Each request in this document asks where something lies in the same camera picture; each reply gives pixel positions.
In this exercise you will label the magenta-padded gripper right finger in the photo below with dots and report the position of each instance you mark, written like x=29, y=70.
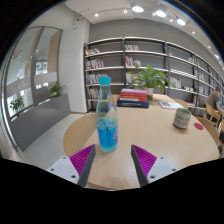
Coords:
x=145, y=160

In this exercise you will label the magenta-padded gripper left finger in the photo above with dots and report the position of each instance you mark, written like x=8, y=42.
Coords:
x=81, y=160

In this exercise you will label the clear bottle with blue cap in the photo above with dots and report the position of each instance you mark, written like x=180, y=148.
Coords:
x=107, y=130

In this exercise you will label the grey patterned ceramic cup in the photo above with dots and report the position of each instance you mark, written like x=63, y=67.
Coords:
x=182, y=118

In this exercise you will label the dark blue book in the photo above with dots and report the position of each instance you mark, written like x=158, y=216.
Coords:
x=132, y=103

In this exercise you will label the red book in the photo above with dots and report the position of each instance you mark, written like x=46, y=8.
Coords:
x=134, y=97

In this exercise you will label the pink book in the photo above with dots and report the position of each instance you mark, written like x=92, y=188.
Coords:
x=134, y=91

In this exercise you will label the small green potted plant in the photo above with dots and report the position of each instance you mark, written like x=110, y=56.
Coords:
x=56, y=90
x=16, y=105

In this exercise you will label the leafy plant in white pot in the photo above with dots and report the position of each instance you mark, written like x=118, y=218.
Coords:
x=150, y=78

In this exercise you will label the person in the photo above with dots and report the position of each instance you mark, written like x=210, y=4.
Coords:
x=212, y=100

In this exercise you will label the grey shelf unit with books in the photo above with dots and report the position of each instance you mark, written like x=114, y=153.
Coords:
x=110, y=71

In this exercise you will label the grey-framed glass door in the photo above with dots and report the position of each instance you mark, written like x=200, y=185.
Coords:
x=23, y=83

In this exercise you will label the round ceiling lights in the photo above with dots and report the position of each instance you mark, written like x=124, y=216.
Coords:
x=160, y=13

